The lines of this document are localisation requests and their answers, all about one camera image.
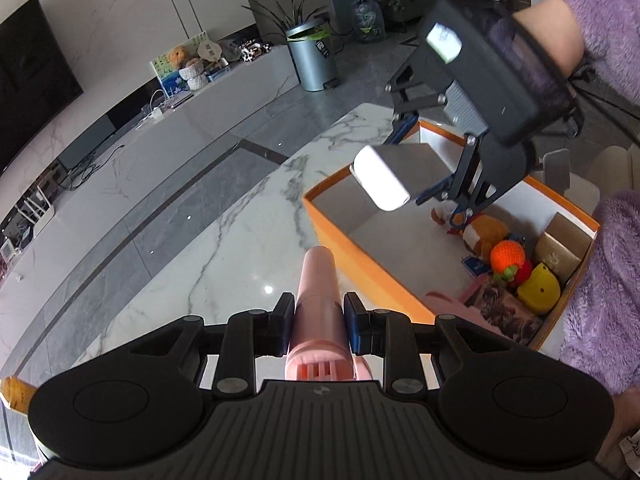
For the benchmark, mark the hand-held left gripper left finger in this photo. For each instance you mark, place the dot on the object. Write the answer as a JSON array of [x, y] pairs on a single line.
[[286, 322]]

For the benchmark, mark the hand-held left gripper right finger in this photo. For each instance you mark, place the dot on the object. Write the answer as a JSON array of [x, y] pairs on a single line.
[[352, 322]]

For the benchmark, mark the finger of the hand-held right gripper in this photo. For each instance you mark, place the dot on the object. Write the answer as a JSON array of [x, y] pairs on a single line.
[[467, 180], [401, 131]]

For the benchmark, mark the pink bottle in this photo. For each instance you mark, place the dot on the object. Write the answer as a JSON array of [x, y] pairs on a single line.
[[317, 300]]

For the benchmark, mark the small doll blue outfit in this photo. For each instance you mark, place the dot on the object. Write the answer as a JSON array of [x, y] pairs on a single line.
[[442, 215]]

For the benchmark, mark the white box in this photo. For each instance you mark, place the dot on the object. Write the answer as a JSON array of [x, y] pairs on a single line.
[[385, 180]]

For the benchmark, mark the brown teddy bear plush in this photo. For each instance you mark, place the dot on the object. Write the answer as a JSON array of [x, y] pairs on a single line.
[[487, 232]]

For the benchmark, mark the orange cardboard box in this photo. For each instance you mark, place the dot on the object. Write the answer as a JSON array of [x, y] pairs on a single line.
[[360, 260]]

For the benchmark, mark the orange knitted fruit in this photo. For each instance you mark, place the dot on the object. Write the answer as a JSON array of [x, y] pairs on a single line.
[[507, 257]]

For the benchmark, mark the pink fabric pouch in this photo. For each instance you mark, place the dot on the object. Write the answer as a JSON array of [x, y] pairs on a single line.
[[450, 305]]

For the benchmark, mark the small brown cardboard box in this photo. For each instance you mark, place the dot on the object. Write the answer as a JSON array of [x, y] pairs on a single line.
[[562, 250]]

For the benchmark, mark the yellow toy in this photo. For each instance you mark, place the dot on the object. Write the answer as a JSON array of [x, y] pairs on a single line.
[[540, 290]]

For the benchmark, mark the dark printed art box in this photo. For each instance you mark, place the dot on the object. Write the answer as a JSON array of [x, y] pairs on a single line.
[[507, 312]]

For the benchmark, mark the person's right forearm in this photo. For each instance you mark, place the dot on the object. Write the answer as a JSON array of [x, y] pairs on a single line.
[[590, 15]]

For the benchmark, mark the white chair back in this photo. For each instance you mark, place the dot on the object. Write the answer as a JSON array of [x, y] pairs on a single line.
[[557, 172]]

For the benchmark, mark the grey trash can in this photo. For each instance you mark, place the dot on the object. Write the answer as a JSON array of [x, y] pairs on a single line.
[[315, 57]]

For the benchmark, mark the water jug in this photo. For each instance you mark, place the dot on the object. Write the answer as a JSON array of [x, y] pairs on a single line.
[[367, 17]]

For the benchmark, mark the long-leaf green plant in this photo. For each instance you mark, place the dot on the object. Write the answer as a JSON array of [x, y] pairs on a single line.
[[290, 7]]

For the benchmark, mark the cow figurine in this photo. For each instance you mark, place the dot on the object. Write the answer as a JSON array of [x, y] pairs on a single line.
[[252, 50]]

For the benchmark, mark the white marble tv console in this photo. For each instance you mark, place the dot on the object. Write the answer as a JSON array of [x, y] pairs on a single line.
[[210, 110]]

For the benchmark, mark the white knitted pot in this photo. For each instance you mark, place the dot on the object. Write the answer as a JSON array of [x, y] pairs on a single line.
[[194, 75]]

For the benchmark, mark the small teddy bear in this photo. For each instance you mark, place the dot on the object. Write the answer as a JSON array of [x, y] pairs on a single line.
[[179, 56]]

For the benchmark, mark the painted picture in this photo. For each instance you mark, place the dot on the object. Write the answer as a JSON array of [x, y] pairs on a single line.
[[167, 72]]

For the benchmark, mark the white router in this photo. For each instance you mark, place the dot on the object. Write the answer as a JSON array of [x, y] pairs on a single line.
[[37, 212]]

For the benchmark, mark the white display clock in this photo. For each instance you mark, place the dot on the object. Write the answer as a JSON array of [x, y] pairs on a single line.
[[7, 251]]

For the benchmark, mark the black television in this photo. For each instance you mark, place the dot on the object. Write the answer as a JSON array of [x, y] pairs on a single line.
[[30, 80]]

